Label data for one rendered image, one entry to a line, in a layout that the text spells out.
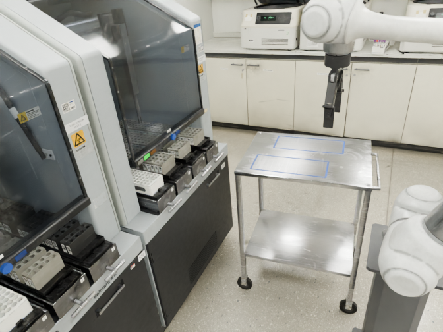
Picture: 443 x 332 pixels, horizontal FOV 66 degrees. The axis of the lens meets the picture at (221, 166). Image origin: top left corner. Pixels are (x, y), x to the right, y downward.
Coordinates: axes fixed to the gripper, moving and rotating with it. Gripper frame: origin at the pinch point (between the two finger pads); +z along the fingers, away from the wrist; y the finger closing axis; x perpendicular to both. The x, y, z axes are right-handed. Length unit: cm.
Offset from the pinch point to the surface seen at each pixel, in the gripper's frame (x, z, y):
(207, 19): 187, 7, 268
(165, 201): 66, 43, -11
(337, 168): -0.2, 37.9, 31.5
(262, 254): 33, 92, 19
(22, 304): 69, 34, -78
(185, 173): 66, 39, 7
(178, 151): 74, 33, 15
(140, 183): 76, 34, -13
